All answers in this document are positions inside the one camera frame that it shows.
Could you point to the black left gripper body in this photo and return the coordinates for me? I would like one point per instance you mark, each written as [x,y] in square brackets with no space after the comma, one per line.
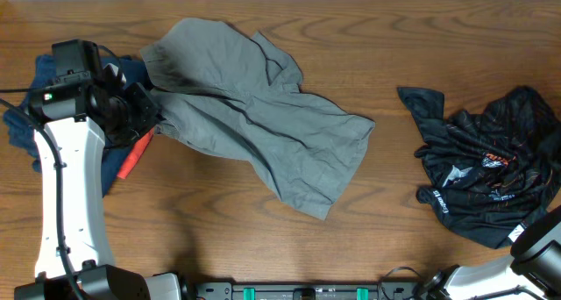
[134,117]

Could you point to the grey shorts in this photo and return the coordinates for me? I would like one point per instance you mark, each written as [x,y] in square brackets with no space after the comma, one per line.
[237,97]

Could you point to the black patterned jersey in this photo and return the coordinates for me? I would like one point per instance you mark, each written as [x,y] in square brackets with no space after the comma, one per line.
[492,174]

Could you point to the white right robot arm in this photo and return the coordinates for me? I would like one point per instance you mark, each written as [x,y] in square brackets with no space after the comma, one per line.
[531,271]

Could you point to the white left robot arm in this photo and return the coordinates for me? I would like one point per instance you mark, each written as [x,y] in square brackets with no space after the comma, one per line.
[72,125]

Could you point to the orange red garment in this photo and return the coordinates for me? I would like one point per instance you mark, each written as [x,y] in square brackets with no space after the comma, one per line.
[134,155]

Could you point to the folded navy blue garment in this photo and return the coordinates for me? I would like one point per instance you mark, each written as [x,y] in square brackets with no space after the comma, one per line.
[21,135]

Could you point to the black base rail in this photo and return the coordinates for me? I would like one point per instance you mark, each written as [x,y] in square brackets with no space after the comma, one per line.
[302,291]

